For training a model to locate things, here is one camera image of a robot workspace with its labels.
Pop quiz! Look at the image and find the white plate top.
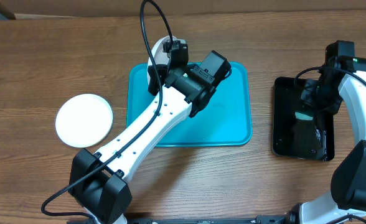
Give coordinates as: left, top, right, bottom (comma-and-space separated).
55, 93, 113, 148

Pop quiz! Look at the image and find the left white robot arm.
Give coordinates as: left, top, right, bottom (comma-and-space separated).
68, 39, 231, 223

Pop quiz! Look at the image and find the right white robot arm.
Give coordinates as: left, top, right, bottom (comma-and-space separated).
272, 56, 366, 223

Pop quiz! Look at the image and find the teal plastic tray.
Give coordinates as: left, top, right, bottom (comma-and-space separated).
126, 62, 253, 147

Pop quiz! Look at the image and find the white plate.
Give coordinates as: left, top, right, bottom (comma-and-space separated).
146, 36, 186, 85
55, 93, 113, 148

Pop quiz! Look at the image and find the black water tray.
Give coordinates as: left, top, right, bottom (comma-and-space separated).
272, 77, 335, 161

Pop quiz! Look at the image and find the green scouring sponge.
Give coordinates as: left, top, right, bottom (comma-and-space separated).
294, 111, 313, 121

